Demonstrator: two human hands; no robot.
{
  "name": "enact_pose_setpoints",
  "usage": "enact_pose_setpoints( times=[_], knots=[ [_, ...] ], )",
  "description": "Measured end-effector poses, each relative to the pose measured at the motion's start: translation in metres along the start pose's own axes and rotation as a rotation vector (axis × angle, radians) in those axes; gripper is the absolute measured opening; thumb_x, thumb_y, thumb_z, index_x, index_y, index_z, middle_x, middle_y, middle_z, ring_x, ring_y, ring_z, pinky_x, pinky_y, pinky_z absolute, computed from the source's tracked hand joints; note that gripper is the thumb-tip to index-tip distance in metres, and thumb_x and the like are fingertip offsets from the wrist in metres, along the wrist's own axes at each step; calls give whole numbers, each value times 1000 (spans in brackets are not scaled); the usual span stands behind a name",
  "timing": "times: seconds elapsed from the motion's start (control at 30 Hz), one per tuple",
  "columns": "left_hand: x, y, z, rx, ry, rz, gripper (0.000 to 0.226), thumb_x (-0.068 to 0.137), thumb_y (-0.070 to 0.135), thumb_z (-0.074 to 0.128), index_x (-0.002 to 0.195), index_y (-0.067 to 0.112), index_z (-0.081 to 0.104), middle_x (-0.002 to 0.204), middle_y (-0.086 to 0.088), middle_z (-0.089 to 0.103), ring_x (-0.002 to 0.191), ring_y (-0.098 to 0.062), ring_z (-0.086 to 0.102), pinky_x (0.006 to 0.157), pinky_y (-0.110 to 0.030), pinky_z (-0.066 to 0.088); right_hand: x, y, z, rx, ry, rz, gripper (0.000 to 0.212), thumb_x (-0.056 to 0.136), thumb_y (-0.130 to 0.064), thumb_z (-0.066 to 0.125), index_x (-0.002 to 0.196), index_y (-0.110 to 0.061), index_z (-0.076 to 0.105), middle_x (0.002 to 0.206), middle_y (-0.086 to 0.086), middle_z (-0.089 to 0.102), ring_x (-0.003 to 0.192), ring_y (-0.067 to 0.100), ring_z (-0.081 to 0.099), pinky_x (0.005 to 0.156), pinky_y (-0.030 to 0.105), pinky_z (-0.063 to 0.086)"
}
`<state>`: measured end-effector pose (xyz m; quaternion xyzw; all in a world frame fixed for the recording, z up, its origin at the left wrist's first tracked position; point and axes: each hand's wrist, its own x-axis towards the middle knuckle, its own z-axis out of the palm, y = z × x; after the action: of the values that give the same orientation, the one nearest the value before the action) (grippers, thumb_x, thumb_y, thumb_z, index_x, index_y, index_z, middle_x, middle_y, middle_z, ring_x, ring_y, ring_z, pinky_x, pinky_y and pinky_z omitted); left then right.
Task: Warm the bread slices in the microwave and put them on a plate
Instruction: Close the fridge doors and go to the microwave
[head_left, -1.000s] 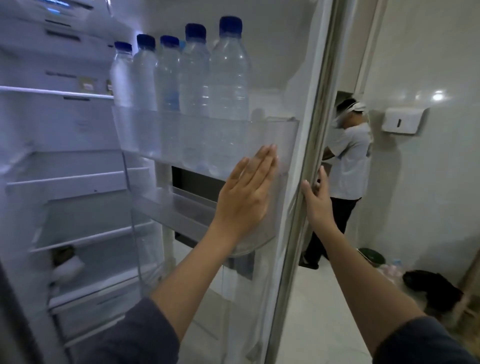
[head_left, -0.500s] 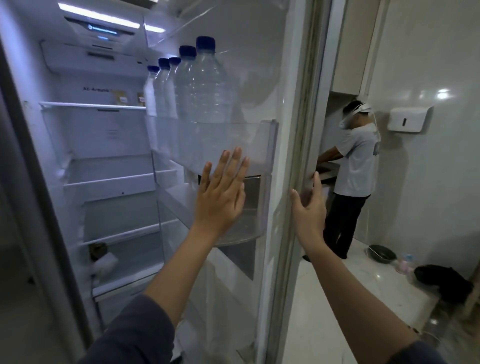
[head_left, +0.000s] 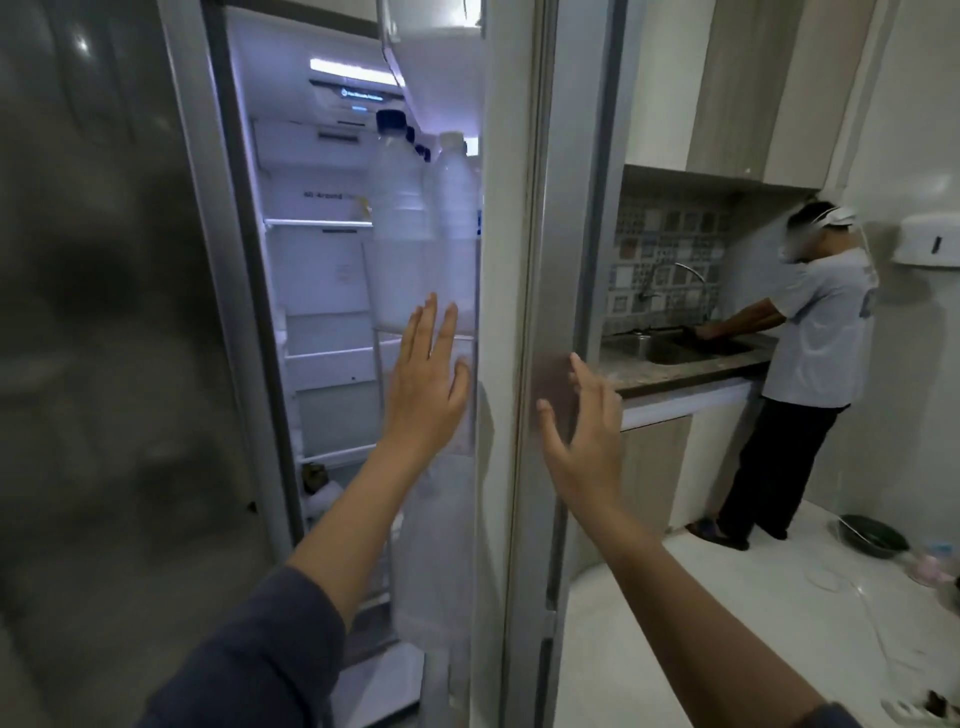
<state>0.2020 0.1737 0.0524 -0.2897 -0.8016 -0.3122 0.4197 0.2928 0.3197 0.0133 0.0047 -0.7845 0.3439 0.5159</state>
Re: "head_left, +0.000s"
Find person's left hand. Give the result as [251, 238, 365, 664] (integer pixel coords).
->
[382, 292, 474, 466]

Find person's right hand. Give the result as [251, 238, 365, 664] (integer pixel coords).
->
[536, 352, 635, 530]

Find silver refrigerator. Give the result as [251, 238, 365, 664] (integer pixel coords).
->
[0, 0, 646, 728]

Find person's right forearm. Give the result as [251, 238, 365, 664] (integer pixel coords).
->
[588, 498, 864, 728]

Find person's left forearm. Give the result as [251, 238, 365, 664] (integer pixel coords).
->
[134, 438, 444, 728]

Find cabinet under sink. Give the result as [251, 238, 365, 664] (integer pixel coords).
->
[569, 378, 766, 579]

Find steel sink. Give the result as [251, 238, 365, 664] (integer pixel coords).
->
[603, 329, 755, 369]

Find white cap plastic bottle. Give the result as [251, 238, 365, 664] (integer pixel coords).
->
[427, 132, 481, 335]

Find blue cap plastic bottle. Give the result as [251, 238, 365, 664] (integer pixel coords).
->
[365, 110, 433, 331]

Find curved steel faucet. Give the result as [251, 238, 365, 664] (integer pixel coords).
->
[637, 262, 710, 324]

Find green bowl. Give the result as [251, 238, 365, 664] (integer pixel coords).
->
[837, 514, 911, 560]

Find white paper dispenser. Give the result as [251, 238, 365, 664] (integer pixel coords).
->
[890, 212, 960, 269]

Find beige wall cabinets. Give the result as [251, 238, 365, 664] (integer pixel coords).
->
[626, 0, 879, 190]

